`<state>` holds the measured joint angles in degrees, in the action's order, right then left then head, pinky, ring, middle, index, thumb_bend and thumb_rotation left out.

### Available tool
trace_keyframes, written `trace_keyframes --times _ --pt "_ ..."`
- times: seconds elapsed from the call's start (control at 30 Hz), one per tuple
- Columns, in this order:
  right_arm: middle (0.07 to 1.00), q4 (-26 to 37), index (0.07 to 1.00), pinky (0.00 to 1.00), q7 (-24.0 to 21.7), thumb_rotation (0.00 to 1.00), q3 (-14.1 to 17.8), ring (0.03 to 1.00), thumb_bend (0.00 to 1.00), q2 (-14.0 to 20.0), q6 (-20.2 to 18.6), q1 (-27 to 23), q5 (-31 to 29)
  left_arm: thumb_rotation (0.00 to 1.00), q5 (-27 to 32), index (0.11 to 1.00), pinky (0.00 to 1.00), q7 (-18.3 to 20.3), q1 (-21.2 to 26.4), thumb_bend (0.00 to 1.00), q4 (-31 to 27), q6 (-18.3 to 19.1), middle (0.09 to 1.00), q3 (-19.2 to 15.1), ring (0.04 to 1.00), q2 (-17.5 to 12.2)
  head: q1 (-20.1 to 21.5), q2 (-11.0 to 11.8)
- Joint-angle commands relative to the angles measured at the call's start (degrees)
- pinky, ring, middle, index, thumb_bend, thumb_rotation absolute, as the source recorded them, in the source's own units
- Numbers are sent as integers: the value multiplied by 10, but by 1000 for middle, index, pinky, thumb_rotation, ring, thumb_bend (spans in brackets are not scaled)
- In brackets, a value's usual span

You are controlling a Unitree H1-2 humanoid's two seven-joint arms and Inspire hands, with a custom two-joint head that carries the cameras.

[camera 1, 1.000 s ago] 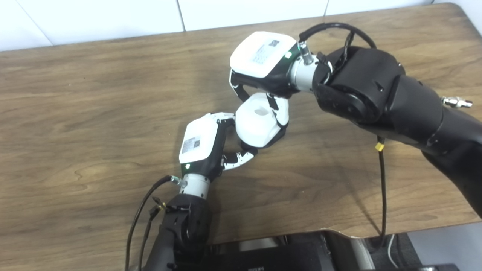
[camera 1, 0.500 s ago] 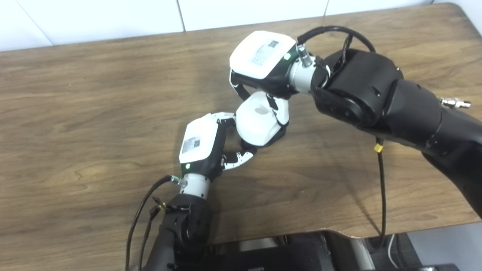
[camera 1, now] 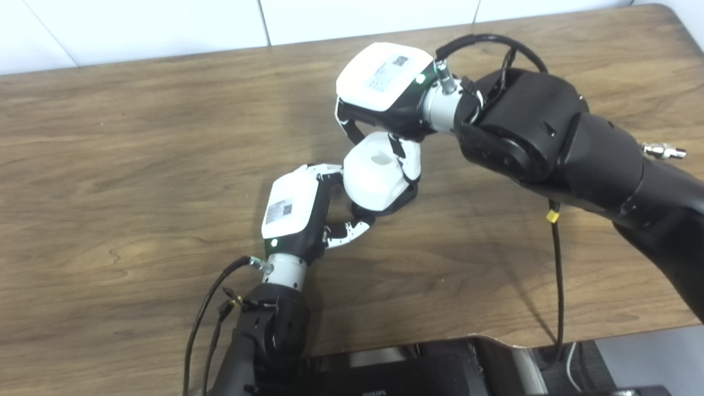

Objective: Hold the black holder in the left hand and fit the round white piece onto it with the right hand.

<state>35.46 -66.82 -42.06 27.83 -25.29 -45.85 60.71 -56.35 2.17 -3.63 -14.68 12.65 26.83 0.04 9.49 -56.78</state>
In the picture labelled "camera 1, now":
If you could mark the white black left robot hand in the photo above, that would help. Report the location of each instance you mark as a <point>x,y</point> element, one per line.
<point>291,206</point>

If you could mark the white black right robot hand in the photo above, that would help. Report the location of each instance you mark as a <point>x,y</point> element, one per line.
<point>382,77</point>

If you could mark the round white piece with holes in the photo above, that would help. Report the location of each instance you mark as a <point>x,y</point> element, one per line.
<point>377,176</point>

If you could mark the black holder part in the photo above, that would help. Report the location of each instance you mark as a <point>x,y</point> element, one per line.
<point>404,199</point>

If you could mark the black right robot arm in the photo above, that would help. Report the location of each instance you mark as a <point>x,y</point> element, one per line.
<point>577,143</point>

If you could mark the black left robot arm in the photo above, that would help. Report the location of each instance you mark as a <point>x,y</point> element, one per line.
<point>267,335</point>

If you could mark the dark robot torso edge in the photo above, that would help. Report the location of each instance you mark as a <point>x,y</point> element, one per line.
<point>412,371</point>

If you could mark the silver connector plug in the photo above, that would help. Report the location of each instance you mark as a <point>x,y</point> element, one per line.
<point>664,150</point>

